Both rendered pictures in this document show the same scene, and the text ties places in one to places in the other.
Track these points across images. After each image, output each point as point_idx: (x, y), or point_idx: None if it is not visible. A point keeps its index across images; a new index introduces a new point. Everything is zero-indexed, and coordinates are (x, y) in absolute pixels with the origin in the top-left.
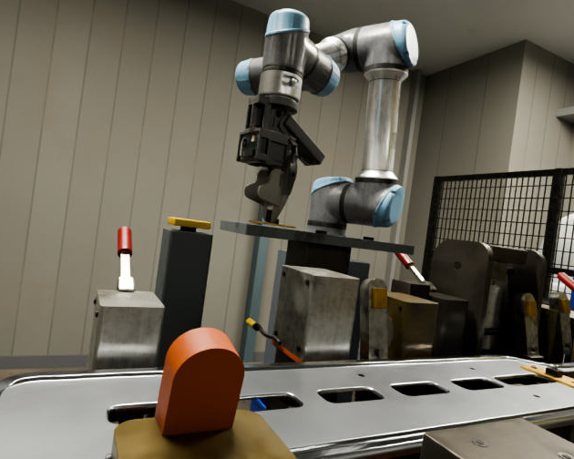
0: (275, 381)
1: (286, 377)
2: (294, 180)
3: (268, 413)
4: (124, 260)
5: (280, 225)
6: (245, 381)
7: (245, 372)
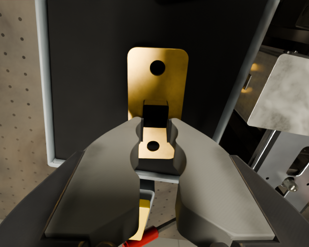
0: (289, 145)
1: (290, 136)
2: (284, 199)
3: None
4: (164, 229)
5: (182, 106)
6: (278, 159)
7: (270, 154)
